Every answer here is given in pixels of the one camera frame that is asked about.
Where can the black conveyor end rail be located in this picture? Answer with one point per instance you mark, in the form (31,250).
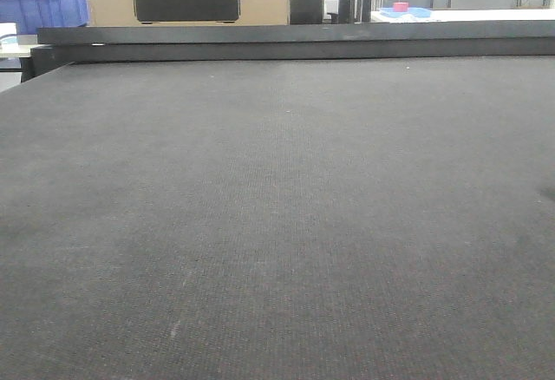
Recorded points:
(59,47)

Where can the blue plastic crate background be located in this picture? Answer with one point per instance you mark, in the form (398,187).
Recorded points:
(30,15)

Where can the pink tape roll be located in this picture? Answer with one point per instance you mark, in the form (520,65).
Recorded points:
(400,7)

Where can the black conveyor belt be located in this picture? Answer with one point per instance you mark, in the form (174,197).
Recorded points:
(382,219)

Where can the blue tray on table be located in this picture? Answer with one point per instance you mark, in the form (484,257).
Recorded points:
(414,12)

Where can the white background table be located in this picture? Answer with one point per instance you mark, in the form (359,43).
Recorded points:
(447,16)

